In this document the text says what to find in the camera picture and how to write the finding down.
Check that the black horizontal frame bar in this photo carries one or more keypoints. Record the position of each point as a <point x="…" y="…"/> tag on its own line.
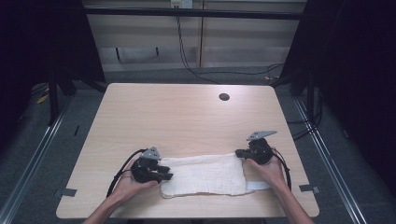
<point x="193" y="13"/>

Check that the black metal stand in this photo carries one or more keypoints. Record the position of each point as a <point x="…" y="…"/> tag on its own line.
<point x="53" y="102"/>

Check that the yellow floor tape piece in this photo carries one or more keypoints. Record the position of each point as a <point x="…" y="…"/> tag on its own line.
<point x="42" y="99"/>

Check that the white wall power outlet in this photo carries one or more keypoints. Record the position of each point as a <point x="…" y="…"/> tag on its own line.
<point x="181" y="3"/>

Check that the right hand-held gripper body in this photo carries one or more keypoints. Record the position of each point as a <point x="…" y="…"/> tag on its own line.
<point x="260" y="151"/>

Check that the white towel with label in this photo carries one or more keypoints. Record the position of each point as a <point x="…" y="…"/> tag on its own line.
<point x="204" y="175"/>

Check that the person's right hand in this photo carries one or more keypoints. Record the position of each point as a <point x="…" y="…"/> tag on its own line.
<point x="269" y="174"/>

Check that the grey tape strip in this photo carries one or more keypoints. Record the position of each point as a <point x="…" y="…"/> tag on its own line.
<point x="67" y="192"/>
<point x="309" y="188"/>

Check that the aluminium floor rail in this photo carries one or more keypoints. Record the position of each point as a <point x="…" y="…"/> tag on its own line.
<point x="327" y="155"/>
<point x="34" y="155"/>

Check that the short black floor tape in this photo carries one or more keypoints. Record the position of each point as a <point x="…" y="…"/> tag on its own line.
<point x="76" y="130"/>

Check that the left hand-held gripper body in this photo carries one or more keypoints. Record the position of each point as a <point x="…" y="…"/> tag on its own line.
<point x="144" y="169"/>

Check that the black curtain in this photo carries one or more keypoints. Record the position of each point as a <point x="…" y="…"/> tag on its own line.
<point x="37" y="46"/>
<point x="351" y="77"/>

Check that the person's left hand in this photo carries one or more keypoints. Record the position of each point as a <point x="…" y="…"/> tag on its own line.
<point x="130" y="186"/>

